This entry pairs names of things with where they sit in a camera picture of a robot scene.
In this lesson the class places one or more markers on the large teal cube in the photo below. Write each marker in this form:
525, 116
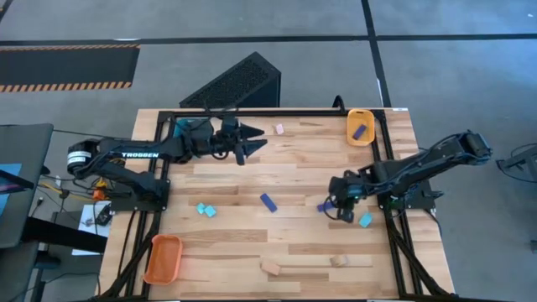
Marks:
210, 211

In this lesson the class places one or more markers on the white paper sheet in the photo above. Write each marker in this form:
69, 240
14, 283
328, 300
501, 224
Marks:
88, 214

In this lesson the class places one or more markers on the small teal cube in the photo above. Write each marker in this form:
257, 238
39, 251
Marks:
201, 208

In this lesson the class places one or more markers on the small rounded wooden block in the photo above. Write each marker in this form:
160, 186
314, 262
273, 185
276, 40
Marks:
339, 261

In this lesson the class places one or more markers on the yellow plastic bin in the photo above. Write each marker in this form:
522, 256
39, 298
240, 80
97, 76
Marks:
354, 119

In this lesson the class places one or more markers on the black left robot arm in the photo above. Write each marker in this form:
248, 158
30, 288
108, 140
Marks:
138, 154

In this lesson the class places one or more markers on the large rectangular wooden block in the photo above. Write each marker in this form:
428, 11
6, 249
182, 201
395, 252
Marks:
270, 267

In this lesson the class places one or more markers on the teal rectangular block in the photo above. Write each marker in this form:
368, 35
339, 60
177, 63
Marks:
366, 220

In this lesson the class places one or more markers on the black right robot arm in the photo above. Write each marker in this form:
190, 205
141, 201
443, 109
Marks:
419, 168

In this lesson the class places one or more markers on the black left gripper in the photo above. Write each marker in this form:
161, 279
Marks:
226, 136

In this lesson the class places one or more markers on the small pink block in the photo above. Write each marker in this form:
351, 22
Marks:
279, 129

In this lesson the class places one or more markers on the purple rectangular block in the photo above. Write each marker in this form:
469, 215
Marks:
324, 207
360, 132

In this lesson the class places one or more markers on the black hazard-striped floor mat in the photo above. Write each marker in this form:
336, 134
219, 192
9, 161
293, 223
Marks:
67, 67

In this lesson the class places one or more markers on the orange clamp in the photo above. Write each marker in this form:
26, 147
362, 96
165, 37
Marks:
99, 195

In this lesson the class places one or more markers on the dark blue rectangular block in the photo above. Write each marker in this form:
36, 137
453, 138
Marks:
268, 202

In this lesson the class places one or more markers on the black handheld device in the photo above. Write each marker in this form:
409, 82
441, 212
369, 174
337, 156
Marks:
103, 215

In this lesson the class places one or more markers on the orange plastic bin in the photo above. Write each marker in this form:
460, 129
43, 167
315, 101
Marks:
163, 260

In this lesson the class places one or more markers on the blue-screen monitor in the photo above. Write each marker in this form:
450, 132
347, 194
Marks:
8, 168

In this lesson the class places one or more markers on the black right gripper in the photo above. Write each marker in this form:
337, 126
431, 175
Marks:
347, 189

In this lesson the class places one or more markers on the black perforated computer case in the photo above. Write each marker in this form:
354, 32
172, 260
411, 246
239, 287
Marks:
235, 84

